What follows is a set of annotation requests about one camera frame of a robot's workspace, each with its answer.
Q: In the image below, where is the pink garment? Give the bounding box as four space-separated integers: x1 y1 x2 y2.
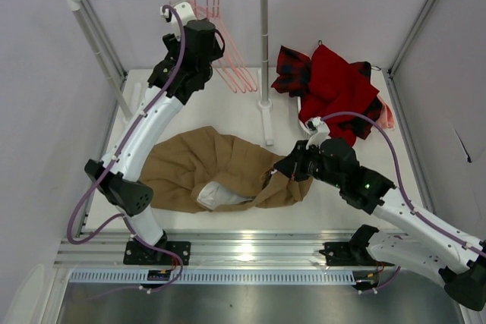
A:
375 98 396 130

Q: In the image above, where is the white laundry basket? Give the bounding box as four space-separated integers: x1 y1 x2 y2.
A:
296 96 310 136

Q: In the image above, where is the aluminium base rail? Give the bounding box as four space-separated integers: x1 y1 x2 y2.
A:
54 230 355 269

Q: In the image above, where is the black mounting plate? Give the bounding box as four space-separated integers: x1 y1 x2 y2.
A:
318 241 376 266
122 241 191 266

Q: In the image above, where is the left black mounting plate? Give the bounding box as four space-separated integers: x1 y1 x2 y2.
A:
122 241 191 266

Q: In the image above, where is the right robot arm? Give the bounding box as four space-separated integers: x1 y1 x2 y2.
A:
274 138 485 311

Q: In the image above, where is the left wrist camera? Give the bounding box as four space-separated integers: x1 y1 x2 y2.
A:
159 0 197 40

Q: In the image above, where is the silver clothes rack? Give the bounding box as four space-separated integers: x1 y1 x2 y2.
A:
65 0 274 146

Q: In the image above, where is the tan pleated skirt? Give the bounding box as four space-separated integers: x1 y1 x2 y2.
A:
140 126 312 213

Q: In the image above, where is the white slotted cable duct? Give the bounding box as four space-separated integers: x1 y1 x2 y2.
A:
69 269 356 285

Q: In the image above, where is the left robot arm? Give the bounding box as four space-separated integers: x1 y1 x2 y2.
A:
84 18 225 250

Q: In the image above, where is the red black plaid garment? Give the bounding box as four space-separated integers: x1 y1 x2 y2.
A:
270 45 384 139

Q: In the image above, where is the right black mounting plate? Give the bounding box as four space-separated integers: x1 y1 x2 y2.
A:
318 241 376 266

